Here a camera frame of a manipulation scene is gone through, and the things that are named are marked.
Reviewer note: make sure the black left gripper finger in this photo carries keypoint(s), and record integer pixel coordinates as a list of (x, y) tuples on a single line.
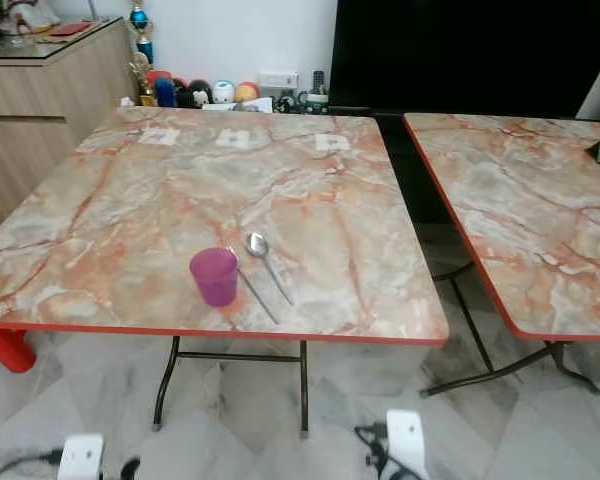
[(130, 469)]

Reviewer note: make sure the red plastic stool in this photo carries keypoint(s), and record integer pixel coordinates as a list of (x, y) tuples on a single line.
[(8, 350)]

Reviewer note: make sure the purple plastic cup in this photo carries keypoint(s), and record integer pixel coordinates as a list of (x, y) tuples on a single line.
[(215, 282)]

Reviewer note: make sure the slim silver cutlery piece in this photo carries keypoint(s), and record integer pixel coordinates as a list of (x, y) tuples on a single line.
[(258, 297)]

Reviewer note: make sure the silver metal spoon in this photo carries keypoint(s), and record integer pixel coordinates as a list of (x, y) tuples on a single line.
[(256, 243)]

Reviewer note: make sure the large marble pattern folding table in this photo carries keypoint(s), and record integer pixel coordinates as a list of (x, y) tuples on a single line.
[(200, 190)]

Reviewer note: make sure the white square table sticker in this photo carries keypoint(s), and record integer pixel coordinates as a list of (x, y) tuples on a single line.
[(332, 143), (233, 140), (159, 137)]

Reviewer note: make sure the light wooden cabinet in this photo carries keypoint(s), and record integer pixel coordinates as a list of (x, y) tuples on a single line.
[(40, 120)]

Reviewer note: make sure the blue jar red lid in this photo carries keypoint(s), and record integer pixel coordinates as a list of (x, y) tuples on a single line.
[(163, 90)]

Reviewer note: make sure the black toy figurine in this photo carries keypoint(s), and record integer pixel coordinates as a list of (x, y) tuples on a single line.
[(196, 94)]

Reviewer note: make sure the small gold trophy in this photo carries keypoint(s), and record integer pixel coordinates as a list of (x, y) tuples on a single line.
[(141, 82)]

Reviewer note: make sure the white round toy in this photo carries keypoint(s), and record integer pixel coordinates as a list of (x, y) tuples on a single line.
[(223, 92)]

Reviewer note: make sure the orange round toy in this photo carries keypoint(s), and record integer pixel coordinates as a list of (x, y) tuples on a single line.
[(247, 92)]

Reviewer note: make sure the black remote in holder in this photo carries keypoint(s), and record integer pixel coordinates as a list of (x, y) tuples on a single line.
[(317, 90)]

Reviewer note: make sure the flat red book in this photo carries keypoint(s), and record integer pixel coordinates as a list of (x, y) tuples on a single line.
[(75, 29)]

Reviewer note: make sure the blue and gold trophy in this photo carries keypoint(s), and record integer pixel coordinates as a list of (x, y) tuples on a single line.
[(139, 22)]

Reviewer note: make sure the ornament figurine cluster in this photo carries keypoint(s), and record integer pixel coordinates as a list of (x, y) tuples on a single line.
[(15, 20)]

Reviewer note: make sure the marble pattern table red edge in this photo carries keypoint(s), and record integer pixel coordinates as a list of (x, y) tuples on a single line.
[(530, 220)]

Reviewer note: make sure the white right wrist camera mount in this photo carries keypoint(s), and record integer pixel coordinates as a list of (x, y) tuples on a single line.
[(406, 440)]

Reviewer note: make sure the white wall socket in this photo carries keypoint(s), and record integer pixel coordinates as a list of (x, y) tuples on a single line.
[(278, 80)]

